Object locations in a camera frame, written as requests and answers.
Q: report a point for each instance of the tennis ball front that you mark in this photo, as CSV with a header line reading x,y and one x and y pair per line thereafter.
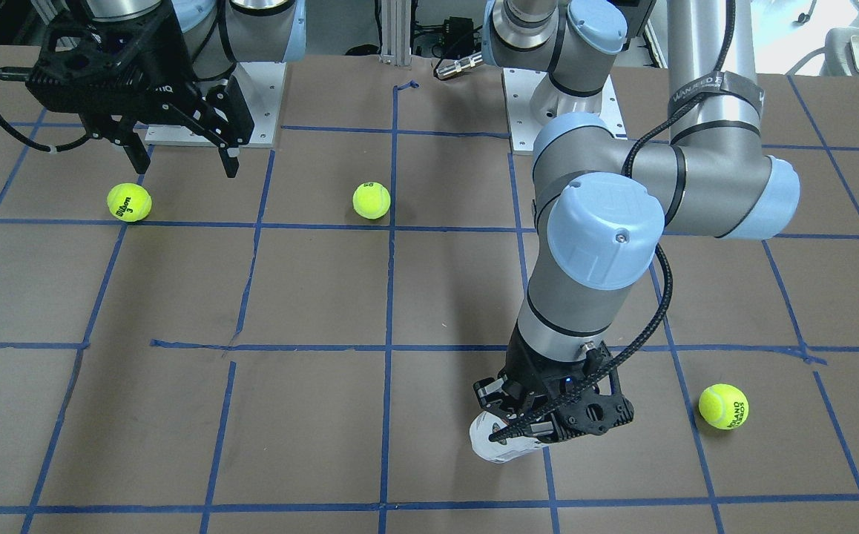
x,y
723,406

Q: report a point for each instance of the tennis ball near base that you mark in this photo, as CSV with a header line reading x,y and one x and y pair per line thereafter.
x,y
371,200
129,202

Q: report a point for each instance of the aluminium frame post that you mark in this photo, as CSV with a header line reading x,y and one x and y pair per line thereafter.
x,y
395,39

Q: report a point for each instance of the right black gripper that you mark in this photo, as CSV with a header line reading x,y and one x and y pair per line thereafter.
x,y
165,65

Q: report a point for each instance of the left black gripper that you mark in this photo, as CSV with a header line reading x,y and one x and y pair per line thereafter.
x,y
530,368

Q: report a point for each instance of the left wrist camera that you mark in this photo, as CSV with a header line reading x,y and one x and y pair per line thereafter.
x,y
594,413

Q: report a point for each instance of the silver metal connector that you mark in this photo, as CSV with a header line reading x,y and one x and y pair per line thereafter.
x,y
458,67

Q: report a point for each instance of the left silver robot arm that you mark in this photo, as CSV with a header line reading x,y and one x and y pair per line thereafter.
x,y
601,286

